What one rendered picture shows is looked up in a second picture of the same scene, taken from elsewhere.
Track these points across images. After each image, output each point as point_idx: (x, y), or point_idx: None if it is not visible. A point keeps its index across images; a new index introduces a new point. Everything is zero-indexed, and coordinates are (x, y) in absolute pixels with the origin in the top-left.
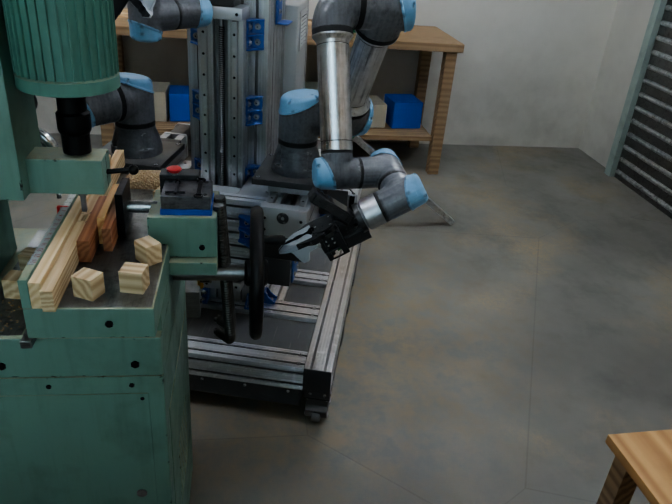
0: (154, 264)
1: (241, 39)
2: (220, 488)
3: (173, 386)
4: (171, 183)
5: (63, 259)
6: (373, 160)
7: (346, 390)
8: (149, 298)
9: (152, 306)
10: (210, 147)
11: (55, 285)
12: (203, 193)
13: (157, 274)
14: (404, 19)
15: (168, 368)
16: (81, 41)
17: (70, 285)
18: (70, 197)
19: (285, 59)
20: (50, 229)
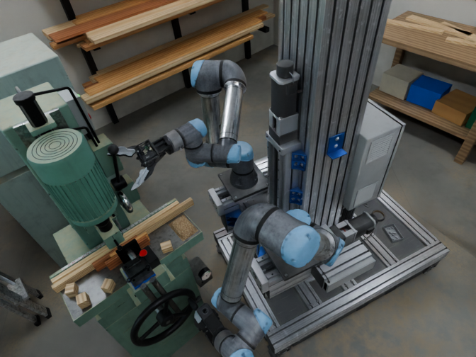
0: (108, 292)
1: (284, 163)
2: (207, 343)
3: None
4: (137, 259)
5: (77, 271)
6: (242, 318)
7: (307, 353)
8: (79, 314)
9: (74, 319)
10: (272, 199)
11: (57, 285)
12: (134, 278)
13: (100, 300)
14: (285, 262)
15: (122, 322)
16: (67, 210)
17: (77, 281)
18: (122, 231)
19: (353, 165)
20: (91, 250)
